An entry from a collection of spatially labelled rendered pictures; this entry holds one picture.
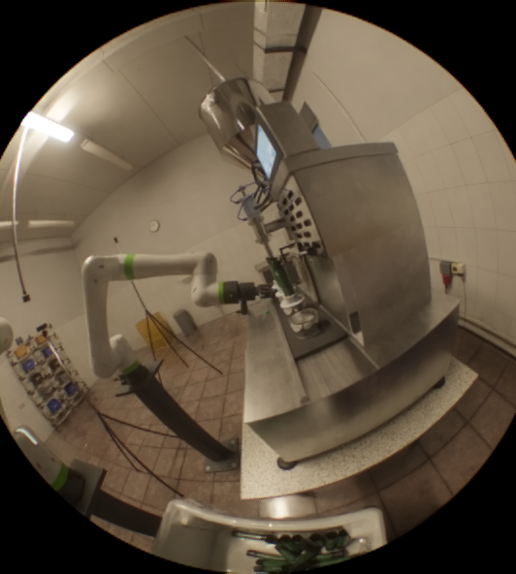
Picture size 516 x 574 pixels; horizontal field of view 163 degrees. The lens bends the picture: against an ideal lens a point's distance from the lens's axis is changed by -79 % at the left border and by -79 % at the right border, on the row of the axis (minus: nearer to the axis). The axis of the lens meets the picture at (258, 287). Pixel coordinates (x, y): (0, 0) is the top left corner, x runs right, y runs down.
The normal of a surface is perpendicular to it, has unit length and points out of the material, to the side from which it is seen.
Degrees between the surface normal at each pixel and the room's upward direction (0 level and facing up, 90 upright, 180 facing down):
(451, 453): 0
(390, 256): 90
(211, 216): 90
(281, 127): 90
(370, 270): 90
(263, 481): 0
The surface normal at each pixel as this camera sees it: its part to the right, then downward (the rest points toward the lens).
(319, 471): -0.40, -0.89
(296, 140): 0.04, 0.23
